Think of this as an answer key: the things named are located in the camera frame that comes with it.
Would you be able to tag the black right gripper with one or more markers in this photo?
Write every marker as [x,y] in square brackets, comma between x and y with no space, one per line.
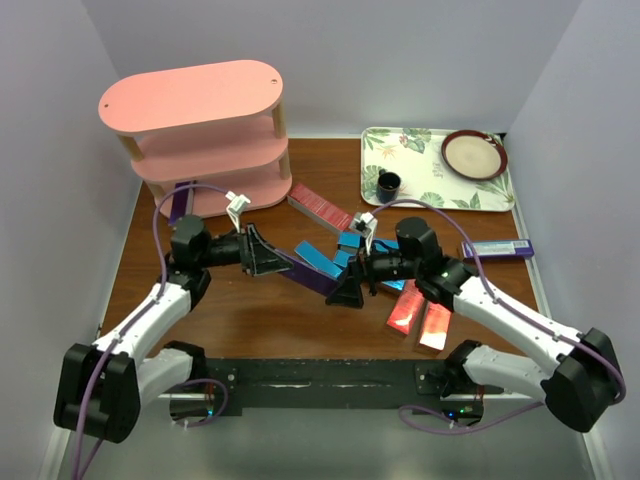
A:
[348,292]

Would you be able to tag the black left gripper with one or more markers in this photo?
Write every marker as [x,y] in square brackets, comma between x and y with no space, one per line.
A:
[263,257]

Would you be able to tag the silver purple toothpaste box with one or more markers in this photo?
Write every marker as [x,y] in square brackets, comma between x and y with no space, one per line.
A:
[310,278]

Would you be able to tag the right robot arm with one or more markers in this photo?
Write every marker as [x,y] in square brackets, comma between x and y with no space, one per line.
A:
[575,375]

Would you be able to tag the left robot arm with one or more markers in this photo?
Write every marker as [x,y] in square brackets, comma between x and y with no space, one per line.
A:
[104,386]

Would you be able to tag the red toothpaste box near shelf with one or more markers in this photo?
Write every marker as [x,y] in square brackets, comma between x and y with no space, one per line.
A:
[318,209]

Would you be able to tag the pink three-tier shelf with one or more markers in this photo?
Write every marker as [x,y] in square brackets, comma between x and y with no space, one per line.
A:
[211,128]

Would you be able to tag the blue toothpaste box middle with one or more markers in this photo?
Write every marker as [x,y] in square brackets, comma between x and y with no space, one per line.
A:
[341,259]

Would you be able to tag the blue toothpaste box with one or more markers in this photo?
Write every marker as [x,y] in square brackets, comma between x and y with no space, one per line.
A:
[313,257]
[349,242]
[341,259]

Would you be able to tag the blue toothpaste box rear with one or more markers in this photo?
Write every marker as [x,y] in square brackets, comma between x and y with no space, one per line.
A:
[349,242]

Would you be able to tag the red toothpaste box left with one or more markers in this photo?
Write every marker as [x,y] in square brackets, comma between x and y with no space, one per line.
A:
[406,310]

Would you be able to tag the blue toothpaste box front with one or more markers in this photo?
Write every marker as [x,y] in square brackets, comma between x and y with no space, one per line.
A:
[313,257]

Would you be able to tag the red toothpaste box right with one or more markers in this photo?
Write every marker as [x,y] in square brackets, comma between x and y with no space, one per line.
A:
[434,327]

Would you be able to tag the dark blue mug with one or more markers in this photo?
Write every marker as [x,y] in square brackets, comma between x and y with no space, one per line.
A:
[387,186]

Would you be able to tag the floral serving tray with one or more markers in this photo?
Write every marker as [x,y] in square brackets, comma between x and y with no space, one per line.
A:
[414,154]

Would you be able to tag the black base mat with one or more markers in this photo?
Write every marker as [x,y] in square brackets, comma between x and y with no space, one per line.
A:
[328,384]

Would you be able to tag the red rimmed beige plate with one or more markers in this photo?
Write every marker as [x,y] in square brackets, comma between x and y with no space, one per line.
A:
[474,155]

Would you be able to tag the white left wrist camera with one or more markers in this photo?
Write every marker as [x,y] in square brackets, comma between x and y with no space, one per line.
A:
[237,204]

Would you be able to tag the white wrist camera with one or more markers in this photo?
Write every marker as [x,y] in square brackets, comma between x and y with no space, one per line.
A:
[365,224]
[237,204]

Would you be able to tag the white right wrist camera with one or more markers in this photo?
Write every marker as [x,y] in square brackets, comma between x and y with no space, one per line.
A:
[365,224]

